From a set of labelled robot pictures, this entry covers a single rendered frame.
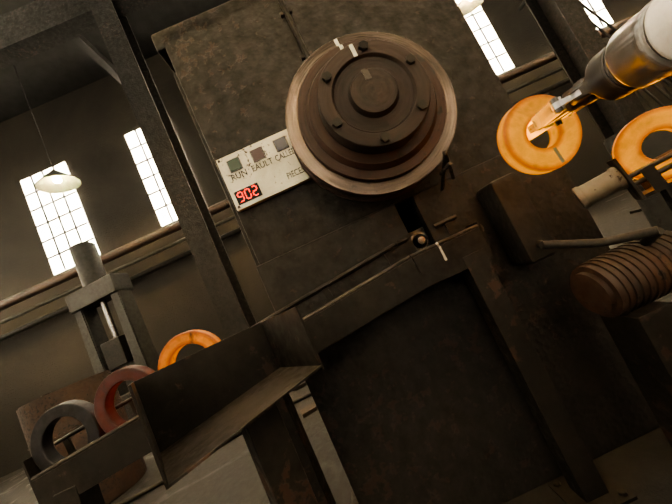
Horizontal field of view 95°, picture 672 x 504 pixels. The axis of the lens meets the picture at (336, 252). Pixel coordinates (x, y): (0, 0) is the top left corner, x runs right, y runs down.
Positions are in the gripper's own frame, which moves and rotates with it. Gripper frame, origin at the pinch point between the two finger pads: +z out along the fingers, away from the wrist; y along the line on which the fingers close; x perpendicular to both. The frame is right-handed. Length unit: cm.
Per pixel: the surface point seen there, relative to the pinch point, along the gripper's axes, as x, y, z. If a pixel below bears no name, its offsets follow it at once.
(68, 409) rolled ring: -13, -127, 21
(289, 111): 35, -42, 22
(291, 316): -14, -60, -3
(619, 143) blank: -10.1, 21.6, 7.5
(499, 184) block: -7.0, -0.3, 19.1
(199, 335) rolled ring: -10, -89, 22
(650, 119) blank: -8.1, 26.6, 4.1
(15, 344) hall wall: 132, -767, 637
